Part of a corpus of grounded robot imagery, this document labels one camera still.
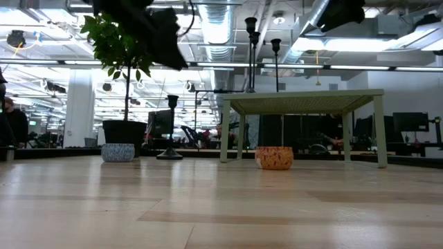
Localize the short black candlestick holder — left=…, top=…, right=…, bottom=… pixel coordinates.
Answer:
left=156, top=95, right=183, bottom=160

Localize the black ceiling camera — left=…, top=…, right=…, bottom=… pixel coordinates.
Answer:
left=6, top=30, right=27, bottom=48

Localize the black background monitor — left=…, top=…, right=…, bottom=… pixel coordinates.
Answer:
left=392, top=111, right=430, bottom=133
left=353, top=116, right=375, bottom=139
left=147, top=109, right=174, bottom=140

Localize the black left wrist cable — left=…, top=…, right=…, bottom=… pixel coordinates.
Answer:
left=178, top=0, right=195, bottom=38

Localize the green perforated metal riser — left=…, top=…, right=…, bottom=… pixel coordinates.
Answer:
left=219, top=89, right=388, bottom=169

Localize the person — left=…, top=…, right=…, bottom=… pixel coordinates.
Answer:
left=211, top=123, right=237, bottom=150
left=313, top=113, right=347, bottom=150
left=0, top=96, right=29, bottom=148

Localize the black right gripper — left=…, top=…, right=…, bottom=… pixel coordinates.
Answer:
left=316, top=0, right=366, bottom=34

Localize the potted green plant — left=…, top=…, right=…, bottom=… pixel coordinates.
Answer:
left=80, top=13, right=155, bottom=158

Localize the black office chair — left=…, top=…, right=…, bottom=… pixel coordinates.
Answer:
left=179, top=124, right=201, bottom=149

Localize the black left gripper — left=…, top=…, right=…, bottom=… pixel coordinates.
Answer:
left=90, top=0, right=190, bottom=72

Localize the tall black candlestick holder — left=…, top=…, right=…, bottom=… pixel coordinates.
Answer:
left=244, top=16, right=257, bottom=93

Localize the black aluminium rig frame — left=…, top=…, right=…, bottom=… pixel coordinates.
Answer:
left=0, top=147, right=443, bottom=169

